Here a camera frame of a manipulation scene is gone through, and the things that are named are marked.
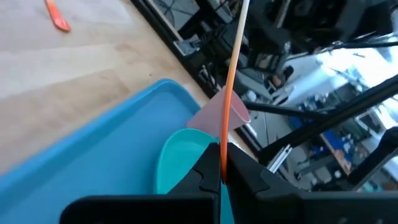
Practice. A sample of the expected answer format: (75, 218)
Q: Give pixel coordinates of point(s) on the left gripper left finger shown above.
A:
(205, 177)

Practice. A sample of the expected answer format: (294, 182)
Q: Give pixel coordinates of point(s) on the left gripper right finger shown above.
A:
(252, 193)

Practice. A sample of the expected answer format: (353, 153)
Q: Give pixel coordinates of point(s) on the teal plate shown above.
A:
(180, 158)

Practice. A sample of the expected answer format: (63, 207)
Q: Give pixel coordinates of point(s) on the pink cup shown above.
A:
(208, 116)

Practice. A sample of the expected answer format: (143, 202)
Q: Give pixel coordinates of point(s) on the blue plastic tray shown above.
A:
(109, 155)

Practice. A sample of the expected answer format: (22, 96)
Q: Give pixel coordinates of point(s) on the black metal table frame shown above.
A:
(326, 124)

